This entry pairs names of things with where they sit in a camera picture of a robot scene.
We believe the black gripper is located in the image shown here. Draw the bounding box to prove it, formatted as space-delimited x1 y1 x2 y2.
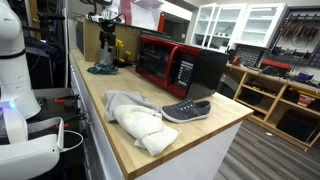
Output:
99 21 117 51

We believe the red microwave door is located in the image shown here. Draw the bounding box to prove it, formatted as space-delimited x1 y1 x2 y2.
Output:
135 34 180 92

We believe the red black microwave body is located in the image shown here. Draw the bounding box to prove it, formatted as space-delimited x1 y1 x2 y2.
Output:
135 33 231 101

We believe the white glass door cabinet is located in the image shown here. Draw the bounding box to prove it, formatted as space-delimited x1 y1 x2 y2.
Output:
190 2 288 51

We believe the yellow black clamp tool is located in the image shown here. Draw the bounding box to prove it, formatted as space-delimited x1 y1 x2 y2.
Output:
113 38 134 68

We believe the white small container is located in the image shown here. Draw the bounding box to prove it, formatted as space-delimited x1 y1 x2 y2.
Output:
99 48 115 65

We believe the tan wooden box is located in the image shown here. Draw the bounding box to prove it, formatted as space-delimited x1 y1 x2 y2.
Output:
83 19 143 63

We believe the teal crumpled cloth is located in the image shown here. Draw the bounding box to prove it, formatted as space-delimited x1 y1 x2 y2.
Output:
87 62 120 76

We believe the clear plastic storage bin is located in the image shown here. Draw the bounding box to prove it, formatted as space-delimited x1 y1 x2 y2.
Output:
118 0 166 33

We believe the grey hoodie cloth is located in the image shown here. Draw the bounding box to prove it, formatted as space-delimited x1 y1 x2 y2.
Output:
104 89 163 123

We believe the black equipment rack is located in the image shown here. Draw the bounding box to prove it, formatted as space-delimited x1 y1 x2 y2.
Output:
19 0 69 89

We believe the orange black hand tool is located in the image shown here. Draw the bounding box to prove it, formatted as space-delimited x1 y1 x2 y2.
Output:
54 113 88 130
54 94 81 104

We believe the black side cart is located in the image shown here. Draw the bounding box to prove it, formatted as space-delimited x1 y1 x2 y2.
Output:
26 87 89 180

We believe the white folded towel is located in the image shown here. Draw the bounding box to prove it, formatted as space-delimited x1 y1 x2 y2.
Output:
113 104 181 157

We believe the grey canvas shoe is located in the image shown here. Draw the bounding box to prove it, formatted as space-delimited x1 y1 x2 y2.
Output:
160 99 212 124

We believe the grey bin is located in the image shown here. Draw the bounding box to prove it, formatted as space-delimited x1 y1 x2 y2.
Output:
216 73 240 100

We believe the red small device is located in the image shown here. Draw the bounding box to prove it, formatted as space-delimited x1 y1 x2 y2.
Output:
232 55 242 67

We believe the black small parts organizer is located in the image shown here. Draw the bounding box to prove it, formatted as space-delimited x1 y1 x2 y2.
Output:
234 44 266 69

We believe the white counter cabinet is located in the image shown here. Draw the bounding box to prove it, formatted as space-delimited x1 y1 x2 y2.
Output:
68 49 244 180

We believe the red black toolbox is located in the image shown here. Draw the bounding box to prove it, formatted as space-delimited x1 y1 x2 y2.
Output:
259 59 292 78

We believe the wooden shelf unit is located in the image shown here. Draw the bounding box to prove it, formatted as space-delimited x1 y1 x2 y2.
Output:
226 63 320 153

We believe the black pegboard tool rack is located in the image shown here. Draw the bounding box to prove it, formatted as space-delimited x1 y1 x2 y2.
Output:
268 5 320 69

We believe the blue small item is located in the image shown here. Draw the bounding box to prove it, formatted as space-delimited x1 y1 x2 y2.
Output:
294 71 315 84

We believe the red white box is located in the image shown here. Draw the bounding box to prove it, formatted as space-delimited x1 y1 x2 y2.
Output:
297 93 316 108

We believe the black storage box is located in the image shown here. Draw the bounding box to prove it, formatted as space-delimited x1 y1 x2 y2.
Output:
275 109 319 144

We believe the white cable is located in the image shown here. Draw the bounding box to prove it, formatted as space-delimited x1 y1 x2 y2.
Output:
60 129 85 154

